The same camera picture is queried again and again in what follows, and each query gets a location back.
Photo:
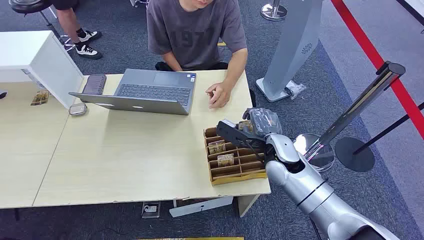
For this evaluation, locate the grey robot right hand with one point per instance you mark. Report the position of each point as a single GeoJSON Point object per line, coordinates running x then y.
{"type": "Point", "coordinates": [265, 122]}

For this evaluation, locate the brown printed card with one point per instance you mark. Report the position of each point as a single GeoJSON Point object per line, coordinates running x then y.
{"type": "Point", "coordinates": [217, 147]}
{"type": "Point", "coordinates": [245, 126]}
{"type": "Point", "coordinates": [40, 97]}
{"type": "Point", "coordinates": [225, 160]}

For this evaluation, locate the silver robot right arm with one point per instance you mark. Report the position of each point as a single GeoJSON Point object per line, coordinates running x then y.
{"type": "Point", "coordinates": [314, 195]}

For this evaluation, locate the cardboard slotted card holder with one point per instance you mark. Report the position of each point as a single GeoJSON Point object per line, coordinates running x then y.
{"type": "Point", "coordinates": [243, 167]}

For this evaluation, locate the person's left hand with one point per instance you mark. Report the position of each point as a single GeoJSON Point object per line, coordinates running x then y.
{"type": "Point", "coordinates": [218, 95]}

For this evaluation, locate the person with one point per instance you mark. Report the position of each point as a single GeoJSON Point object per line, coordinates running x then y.
{"type": "Point", "coordinates": [71, 23]}

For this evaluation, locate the clear plastic bag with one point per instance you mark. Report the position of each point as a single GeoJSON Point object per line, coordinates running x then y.
{"type": "Point", "coordinates": [294, 88]}

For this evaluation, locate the pale desk leg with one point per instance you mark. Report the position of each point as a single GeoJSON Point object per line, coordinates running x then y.
{"type": "Point", "coordinates": [246, 203]}

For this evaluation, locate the grey kiosk stand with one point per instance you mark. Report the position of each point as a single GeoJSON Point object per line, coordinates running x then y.
{"type": "Point", "coordinates": [294, 43]}

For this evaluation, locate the black stanchion with round base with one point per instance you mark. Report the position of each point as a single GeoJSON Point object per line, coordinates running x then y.
{"type": "Point", "coordinates": [354, 154]}

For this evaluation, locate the white board under desk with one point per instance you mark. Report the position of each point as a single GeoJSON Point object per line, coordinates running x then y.
{"type": "Point", "coordinates": [200, 206]}

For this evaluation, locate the chrome stanchion base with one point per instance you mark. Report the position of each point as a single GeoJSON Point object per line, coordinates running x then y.
{"type": "Point", "coordinates": [273, 11]}

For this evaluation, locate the grey laptop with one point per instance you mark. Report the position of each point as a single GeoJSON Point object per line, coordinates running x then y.
{"type": "Point", "coordinates": [155, 91]}

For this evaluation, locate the red barrier belt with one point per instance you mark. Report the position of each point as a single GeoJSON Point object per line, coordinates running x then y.
{"type": "Point", "coordinates": [367, 49]}

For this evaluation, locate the floor power socket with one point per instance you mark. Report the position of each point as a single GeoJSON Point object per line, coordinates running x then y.
{"type": "Point", "coordinates": [151, 209]}

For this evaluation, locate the dark ribbed pouch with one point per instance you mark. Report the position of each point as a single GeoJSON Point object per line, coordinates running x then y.
{"type": "Point", "coordinates": [94, 84]}

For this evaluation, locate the small clear lidded box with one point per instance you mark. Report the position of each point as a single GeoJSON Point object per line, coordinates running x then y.
{"type": "Point", "coordinates": [78, 109]}

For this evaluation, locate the white cabinet box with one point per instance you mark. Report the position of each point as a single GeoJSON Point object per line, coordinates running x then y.
{"type": "Point", "coordinates": [53, 66]}

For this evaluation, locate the dark object at desk edge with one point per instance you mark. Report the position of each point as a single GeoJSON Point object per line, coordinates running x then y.
{"type": "Point", "coordinates": [2, 94]}

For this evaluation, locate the black round stool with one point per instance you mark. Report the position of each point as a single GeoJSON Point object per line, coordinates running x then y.
{"type": "Point", "coordinates": [26, 6]}

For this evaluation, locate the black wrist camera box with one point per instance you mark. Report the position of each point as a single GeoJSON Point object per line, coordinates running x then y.
{"type": "Point", "coordinates": [232, 133]}

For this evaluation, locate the chrome stanchion post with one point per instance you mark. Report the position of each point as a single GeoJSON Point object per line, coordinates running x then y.
{"type": "Point", "coordinates": [357, 107]}

